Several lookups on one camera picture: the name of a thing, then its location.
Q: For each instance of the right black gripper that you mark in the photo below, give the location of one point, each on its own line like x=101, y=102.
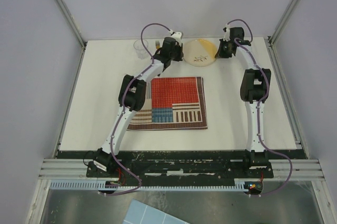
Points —
x=219, y=54

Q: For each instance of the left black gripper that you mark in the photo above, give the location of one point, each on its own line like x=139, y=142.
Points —
x=181, y=54

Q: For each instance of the cream yellow ceramic plate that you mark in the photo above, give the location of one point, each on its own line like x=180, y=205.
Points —
x=199, y=52

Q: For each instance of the patchwork patterned placemat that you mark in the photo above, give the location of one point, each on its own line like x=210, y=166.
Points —
x=172, y=103

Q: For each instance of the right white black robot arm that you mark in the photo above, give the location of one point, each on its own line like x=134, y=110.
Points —
x=254, y=91

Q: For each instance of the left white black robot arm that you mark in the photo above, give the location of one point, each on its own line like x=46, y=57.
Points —
x=132, y=98

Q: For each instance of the clear drinking glass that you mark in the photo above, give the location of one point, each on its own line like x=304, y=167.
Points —
x=140, y=47

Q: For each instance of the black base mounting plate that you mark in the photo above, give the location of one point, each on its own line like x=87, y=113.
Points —
x=180, y=168

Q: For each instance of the blue tiled board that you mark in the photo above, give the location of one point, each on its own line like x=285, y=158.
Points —
x=140, y=213

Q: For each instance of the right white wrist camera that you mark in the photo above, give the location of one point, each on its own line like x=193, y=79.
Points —
x=226, y=30

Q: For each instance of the green handled fork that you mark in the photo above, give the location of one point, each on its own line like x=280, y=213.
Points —
x=157, y=44

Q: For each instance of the right aluminium frame post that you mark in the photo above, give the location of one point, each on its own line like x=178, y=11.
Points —
x=283, y=21

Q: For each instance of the aluminium frame post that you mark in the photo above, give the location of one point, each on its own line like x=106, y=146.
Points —
x=283, y=21
x=70, y=20

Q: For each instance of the left aluminium frame post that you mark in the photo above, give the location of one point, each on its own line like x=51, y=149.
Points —
x=70, y=20

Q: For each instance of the aluminium front frame rail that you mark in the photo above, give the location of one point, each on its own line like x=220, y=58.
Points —
x=74, y=169

